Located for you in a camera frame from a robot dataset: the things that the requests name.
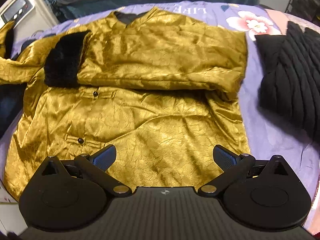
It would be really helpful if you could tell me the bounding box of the white appliance with panel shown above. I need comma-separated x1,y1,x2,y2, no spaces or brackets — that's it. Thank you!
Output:
1,0,59,42

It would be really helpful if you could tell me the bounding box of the gold satin jacket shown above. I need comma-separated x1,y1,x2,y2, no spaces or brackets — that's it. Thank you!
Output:
1,8,249,199

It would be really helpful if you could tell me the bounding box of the black wire rack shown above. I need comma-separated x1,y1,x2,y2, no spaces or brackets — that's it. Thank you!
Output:
285,0,320,26

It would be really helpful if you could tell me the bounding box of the navy blue garment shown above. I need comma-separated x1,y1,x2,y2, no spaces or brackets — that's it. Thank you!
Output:
0,83,27,137

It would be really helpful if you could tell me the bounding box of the black quilted jacket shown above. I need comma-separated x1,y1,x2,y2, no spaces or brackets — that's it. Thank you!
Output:
255,21,319,141

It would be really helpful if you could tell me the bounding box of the lavender floral bedsheet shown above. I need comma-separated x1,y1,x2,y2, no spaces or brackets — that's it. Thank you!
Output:
0,0,320,235

